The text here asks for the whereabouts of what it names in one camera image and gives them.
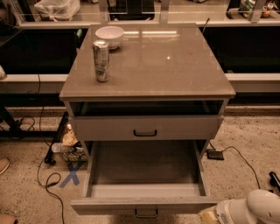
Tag grey drawer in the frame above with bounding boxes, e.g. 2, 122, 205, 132
71, 140, 219, 219
69, 115, 223, 141

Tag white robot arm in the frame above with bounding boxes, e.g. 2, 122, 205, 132
199, 189, 280, 224

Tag closed grey top drawer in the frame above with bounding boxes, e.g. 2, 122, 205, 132
69, 115, 223, 141

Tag grey drawer cabinet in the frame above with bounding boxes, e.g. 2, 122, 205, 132
59, 24, 235, 152

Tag black floor pedal box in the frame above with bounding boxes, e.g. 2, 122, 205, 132
206, 149, 224, 160

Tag black device right edge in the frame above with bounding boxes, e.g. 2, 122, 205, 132
269, 171, 280, 192

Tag silver drink can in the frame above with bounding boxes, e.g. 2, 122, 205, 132
93, 39, 109, 82

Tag white ceramic bowl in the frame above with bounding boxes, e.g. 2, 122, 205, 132
95, 25, 124, 50

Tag shoe tip left edge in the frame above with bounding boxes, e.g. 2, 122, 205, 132
0, 158, 11, 175

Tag clear plastic bag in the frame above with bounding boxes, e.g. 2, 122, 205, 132
34, 0, 81, 21

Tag black cable right floor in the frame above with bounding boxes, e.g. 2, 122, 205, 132
208, 141, 262, 190

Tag black cable floor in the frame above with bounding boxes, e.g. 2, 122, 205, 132
208, 141, 262, 190
36, 73, 66, 224

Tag black cable left floor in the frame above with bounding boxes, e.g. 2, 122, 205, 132
36, 73, 66, 224

